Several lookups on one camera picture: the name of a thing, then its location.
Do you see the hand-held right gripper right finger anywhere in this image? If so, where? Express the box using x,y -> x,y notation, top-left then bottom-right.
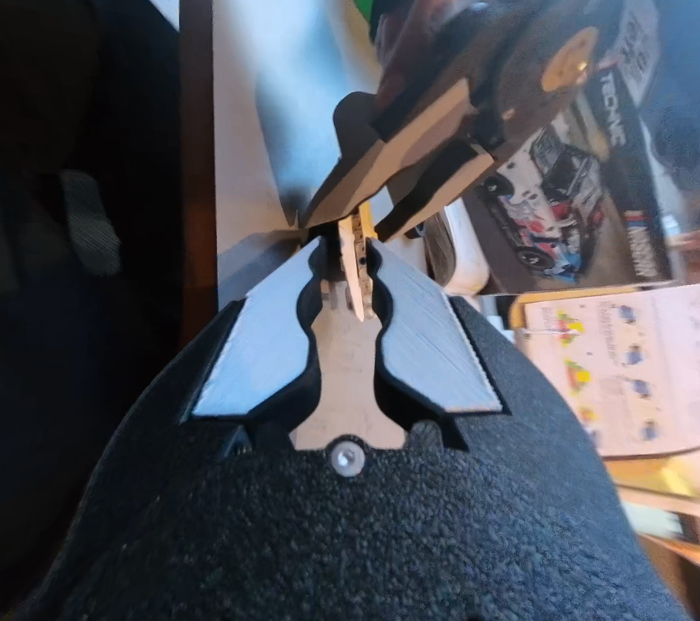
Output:
365,238 -> 504,449

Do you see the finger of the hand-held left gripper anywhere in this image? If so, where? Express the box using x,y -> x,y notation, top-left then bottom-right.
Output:
376,140 -> 497,244
302,78 -> 477,229

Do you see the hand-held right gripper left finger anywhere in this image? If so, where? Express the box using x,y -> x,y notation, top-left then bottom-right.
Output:
191,237 -> 329,436

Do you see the toy race car box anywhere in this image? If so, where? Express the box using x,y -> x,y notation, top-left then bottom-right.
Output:
473,47 -> 679,295

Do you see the white curved toy beam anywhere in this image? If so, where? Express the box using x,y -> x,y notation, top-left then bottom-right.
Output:
336,213 -> 379,325

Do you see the thick open instruction booklet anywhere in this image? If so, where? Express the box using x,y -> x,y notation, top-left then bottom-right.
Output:
418,200 -> 491,297

